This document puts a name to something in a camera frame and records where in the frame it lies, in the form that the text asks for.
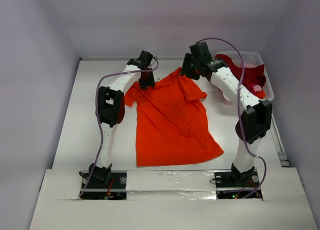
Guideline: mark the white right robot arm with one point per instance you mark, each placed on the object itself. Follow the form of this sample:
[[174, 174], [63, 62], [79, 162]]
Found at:
[[254, 114]]

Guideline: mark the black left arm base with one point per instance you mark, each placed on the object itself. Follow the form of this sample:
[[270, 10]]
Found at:
[[115, 189]]

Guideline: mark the dark red t-shirt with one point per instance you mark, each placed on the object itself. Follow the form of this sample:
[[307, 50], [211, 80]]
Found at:
[[252, 75]]

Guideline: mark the orange-red garment in basket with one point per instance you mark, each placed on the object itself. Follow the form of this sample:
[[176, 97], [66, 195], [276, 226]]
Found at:
[[260, 94]]

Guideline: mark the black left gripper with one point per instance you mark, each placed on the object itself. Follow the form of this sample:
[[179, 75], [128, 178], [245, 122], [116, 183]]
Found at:
[[146, 80]]

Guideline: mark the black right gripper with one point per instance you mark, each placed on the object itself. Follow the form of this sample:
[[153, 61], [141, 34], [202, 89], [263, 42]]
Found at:
[[189, 70]]

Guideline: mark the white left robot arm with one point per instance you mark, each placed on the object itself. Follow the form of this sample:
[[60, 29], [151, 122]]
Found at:
[[110, 110]]

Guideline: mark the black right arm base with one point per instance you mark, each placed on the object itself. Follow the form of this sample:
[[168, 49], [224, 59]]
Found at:
[[229, 188]]

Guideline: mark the white plastic basket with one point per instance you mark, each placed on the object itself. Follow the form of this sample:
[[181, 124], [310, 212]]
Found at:
[[255, 58]]

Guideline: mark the orange t-shirt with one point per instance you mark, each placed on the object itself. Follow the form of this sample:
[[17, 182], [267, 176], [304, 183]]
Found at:
[[172, 124]]

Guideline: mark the pink garment in basket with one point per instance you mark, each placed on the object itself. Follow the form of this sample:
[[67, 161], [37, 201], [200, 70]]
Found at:
[[248, 65]]

